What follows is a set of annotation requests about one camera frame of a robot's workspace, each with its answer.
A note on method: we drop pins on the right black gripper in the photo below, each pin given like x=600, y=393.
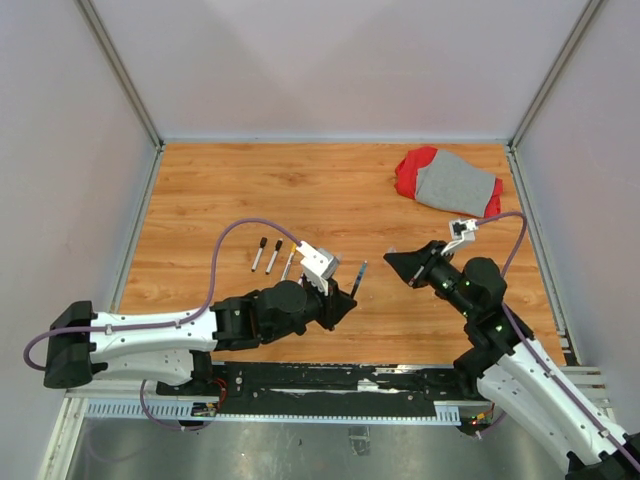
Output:
x=408, y=262

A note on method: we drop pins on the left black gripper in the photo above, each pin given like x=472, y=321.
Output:
x=336, y=305

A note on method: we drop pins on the white marker yellow end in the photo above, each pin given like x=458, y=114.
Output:
x=289, y=262

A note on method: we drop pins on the white whiteboard marker pen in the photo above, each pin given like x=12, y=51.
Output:
x=274, y=256

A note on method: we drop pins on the white marker black cap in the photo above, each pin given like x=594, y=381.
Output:
x=259, y=253

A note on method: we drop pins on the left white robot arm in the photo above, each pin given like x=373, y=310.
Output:
x=174, y=348

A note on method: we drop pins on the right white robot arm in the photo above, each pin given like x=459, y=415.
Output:
x=509, y=367

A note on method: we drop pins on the red and grey cloth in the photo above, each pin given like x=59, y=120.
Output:
x=441, y=179

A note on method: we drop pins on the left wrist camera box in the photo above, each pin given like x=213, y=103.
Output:
x=318, y=265

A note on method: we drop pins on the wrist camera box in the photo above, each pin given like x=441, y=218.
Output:
x=318, y=265
x=462, y=234

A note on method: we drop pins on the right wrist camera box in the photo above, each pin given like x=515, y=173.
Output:
x=462, y=234

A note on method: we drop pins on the black mounting base rail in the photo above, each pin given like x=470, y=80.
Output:
x=330, y=390

